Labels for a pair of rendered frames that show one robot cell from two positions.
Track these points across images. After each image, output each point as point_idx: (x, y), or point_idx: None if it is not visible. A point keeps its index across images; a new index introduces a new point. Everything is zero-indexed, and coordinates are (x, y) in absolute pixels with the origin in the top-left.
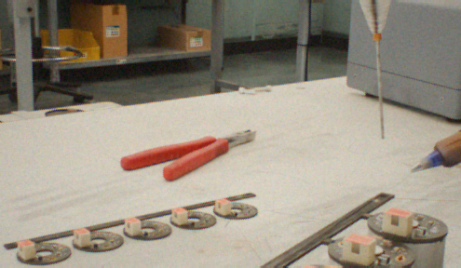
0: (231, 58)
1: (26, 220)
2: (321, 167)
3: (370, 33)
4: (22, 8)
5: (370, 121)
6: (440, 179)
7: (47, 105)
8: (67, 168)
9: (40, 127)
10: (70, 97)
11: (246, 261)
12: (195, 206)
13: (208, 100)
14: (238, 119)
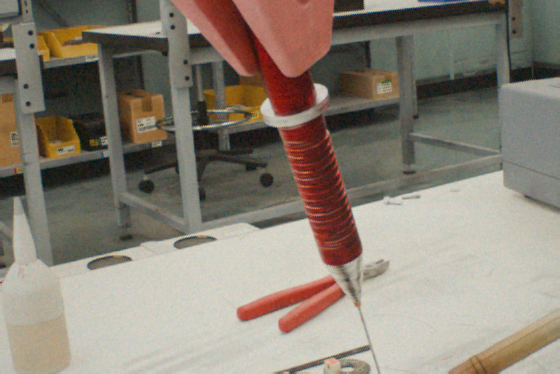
0: (427, 102)
1: None
2: (452, 304)
3: (521, 129)
4: (179, 78)
5: (521, 234)
6: None
7: (217, 176)
8: (184, 321)
9: (164, 267)
10: (242, 164)
11: None
12: (305, 365)
13: None
14: (376, 242)
